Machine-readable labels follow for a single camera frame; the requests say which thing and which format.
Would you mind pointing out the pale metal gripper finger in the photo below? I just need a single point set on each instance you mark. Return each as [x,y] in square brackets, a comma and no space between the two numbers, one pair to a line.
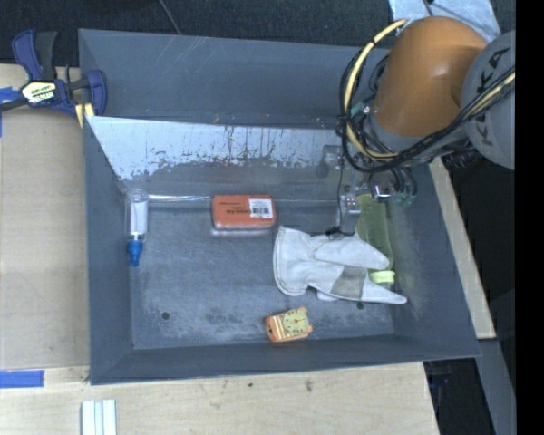
[349,209]
[332,157]

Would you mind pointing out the yellow-green clear bottle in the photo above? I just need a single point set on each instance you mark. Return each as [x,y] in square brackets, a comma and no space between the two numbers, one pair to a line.
[377,229]

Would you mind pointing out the clear bottle with blue cap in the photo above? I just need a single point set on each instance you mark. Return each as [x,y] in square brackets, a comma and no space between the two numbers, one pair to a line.
[137,218]

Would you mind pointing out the grey metal bin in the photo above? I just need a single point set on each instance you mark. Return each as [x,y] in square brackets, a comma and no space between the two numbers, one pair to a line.
[199,283]

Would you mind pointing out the pale wood board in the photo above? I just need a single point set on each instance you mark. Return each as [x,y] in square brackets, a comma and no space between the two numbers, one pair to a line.
[41,243]

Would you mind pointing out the orange toy clock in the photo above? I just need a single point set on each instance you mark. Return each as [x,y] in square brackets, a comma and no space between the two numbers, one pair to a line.
[290,324]

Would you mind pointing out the orange box with white label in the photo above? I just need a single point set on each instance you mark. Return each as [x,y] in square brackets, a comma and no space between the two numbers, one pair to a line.
[236,213]

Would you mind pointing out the white work glove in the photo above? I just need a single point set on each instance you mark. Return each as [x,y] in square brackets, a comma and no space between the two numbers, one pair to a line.
[308,261]

